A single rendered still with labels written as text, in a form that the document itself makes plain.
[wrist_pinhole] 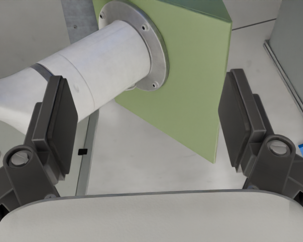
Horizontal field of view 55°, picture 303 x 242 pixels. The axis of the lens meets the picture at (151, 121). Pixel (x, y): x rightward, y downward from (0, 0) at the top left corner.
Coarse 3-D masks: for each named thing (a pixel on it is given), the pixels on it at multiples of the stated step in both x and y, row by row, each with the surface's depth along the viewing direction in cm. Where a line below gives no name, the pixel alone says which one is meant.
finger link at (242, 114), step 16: (240, 80) 13; (224, 96) 15; (240, 96) 13; (256, 96) 14; (224, 112) 15; (240, 112) 12; (256, 112) 12; (224, 128) 15; (240, 128) 12; (256, 128) 11; (240, 144) 12; (256, 144) 12; (240, 160) 13; (288, 192) 11
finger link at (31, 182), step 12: (12, 156) 11; (24, 156) 11; (36, 156) 11; (12, 168) 11; (24, 168) 11; (36, 168) 11; (12, 180) 10; (24, 180) 10; (36, 180) 10; (48, 180) 10; (24, 192) 10; (36, 192) 10; (48, 192) 10; (24, 204) 10
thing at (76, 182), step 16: (96, 112) 203; (0, 128) 194; (80, 128) 194; (96, 128) 197; (0, 144) 184; (16, 144) 184; (80, 144) 184; (80, 160) 175; (80, 176) 166; (64, 192) 160; (80, 192) 159
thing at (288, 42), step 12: (288, 0) 144; (300, 0) 133; (288, 12) 144; (300, 12) 133; (276, 24) 158; (288, 24) 144; (300, 24) 133; (276, 36) 158; (288, 36) 144; (300, 36) 133; (276, 48) 158; (288, 48) 145; (300, 48) 133; (288, 60) 145; (300, 60) 134; (288, 72) 145; (300, 72) 134; (300, 84) 134; (300, 96) 134
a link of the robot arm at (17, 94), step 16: (0, 80) 43; (16, 80) 43; (32, 80) 43; (0, 96) 40; (16, 96) 41; (32, 96) 42; (0, 112) 39; (16, 112) 40; (32, 112) 42; (16, 128) 45
